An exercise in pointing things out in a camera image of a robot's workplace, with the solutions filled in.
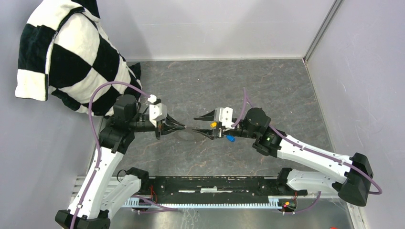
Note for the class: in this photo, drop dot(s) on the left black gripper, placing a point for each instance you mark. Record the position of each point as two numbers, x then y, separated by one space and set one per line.
166 129

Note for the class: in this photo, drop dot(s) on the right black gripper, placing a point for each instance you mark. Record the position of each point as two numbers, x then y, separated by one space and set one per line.
212 133

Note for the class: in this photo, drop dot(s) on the blue tagged key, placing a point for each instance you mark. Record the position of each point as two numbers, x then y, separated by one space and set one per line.
230 138

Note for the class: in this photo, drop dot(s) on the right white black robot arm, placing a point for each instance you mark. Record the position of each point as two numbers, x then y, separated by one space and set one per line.
348 177

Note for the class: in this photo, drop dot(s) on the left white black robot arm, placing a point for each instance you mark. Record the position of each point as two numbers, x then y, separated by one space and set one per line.
92 207

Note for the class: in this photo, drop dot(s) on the black white checkered cloth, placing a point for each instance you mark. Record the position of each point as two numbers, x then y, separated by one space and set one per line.
64 52

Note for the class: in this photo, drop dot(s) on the aluminium corner profile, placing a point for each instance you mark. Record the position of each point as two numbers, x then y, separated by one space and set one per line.
322 29

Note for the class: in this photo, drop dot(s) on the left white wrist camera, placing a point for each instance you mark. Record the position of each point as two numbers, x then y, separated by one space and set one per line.
157 110

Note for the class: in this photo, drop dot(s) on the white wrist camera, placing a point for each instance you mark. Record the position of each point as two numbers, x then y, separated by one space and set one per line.
223 115
157 110

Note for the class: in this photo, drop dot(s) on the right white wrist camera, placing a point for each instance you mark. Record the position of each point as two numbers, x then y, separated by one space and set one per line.
223 115

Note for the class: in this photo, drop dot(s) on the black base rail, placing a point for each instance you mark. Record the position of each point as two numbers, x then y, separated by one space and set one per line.
216 190

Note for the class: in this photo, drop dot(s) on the white toothed cable duct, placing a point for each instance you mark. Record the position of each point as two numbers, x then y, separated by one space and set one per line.
272 203

